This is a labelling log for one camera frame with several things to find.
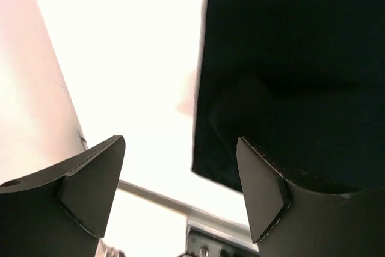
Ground aluminium front table rail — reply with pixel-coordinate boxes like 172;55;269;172
118;180;259;256

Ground black t shirt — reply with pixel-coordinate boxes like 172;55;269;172
192;0;384;192

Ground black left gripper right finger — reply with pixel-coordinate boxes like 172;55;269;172
236;137;384;256

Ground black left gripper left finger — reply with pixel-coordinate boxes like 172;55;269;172
1;135;125;257

